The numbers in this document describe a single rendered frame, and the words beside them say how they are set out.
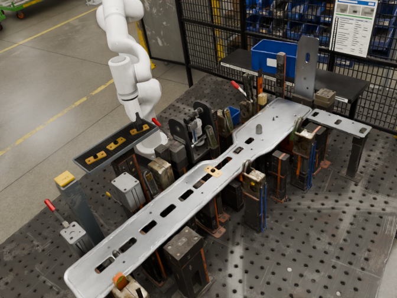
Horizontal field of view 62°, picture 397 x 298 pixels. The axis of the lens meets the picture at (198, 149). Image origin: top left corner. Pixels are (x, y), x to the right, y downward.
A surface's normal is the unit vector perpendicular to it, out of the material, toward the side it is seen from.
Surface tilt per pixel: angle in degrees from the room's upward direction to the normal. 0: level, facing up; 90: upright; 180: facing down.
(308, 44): 90
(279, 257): 0
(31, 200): 0
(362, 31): 90
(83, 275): 0
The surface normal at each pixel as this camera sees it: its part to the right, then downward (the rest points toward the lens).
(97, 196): -0.12, -0.76
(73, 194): 0.72, 0.37
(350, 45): -0.69, 0.53
